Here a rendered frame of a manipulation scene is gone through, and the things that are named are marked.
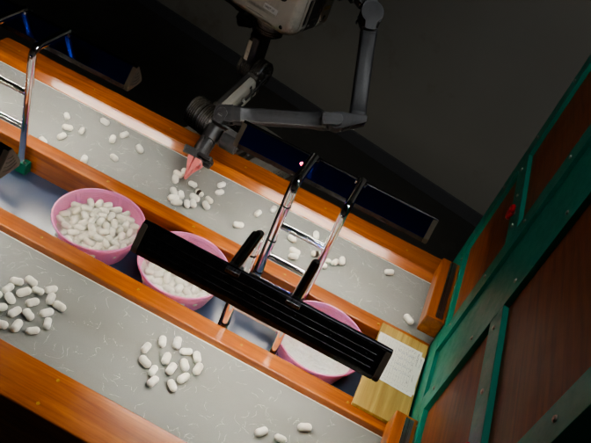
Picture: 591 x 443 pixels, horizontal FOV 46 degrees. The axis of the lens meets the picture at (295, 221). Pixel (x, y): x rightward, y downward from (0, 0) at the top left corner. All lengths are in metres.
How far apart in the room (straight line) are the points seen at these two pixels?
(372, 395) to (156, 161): 1.07
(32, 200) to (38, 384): 0.73
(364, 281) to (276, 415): 0.63
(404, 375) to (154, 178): 1.01
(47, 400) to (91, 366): 0.15
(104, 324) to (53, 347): 0.14
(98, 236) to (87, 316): 0.29
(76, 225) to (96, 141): 0.43
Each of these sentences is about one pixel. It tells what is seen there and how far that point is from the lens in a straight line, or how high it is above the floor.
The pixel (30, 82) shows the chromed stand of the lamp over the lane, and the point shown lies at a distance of 2.14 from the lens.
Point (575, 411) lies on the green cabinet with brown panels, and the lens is 0.98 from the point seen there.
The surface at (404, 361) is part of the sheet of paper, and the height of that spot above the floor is 0.78.
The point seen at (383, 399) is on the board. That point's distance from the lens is 1.90.
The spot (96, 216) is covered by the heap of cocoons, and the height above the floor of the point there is 0.74.
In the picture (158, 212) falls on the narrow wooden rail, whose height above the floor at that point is 0.76.
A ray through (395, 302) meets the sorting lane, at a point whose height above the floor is 0.74.
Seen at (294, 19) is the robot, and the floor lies 1.20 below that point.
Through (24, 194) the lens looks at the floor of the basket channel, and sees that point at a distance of 2.26.
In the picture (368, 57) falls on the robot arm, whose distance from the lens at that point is 2.41.
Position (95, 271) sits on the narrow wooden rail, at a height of 0.77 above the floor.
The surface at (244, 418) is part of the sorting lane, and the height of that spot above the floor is 0.74.
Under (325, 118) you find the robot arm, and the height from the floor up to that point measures 1.05.
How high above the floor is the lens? 2.16
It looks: 37 degrees down
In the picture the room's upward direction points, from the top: 24 degrees clockwise
